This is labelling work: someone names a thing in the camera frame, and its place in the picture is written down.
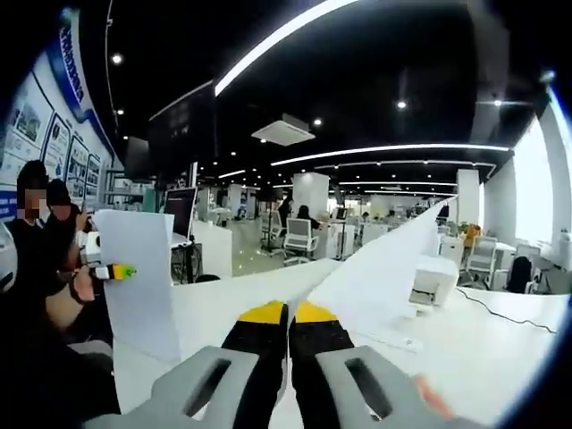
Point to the white shelf rack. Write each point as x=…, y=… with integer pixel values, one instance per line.
x=129, y=190

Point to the white desk partition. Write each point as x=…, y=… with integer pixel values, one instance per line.
x=214, y=250

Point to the single white printing paper sheet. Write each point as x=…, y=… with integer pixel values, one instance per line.
x=380, y=268

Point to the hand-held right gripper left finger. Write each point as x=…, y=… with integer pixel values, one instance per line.
x=250, y=357

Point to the dark monitor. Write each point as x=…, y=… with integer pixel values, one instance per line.
x=136, y=156

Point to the person's left hand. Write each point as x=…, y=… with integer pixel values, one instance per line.
x=82, y=286

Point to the white table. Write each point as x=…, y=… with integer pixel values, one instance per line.
x=469, y=357

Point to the person in dark shirt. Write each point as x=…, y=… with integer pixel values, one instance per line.
x=36, y=380

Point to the ceiling air conditioner vent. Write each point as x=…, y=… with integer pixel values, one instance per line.
x=281, y=130

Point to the white mesh office chair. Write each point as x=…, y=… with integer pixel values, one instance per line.
x=300, y=232

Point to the blue and white wall poster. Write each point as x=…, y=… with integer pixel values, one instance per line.
x=67, y=67

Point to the orange object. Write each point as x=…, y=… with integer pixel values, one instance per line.
x=472, y=232

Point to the computer monitor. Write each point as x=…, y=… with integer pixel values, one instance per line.
x=181, y=210

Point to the black office chair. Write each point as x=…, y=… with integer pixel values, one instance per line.
x=522, y=272

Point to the white chest device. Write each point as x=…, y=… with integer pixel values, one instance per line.
x=5, y=237

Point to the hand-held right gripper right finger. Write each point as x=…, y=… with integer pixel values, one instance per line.
x=322, y=357

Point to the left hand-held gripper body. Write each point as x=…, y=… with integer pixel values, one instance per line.
x=93, y=243

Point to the white printer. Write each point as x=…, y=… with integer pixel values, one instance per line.
x=435, y=272

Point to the person's right hand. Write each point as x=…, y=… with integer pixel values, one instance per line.
x=435, y=397

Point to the large dark hanging screen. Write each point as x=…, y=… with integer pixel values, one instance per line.
x=183, y=129

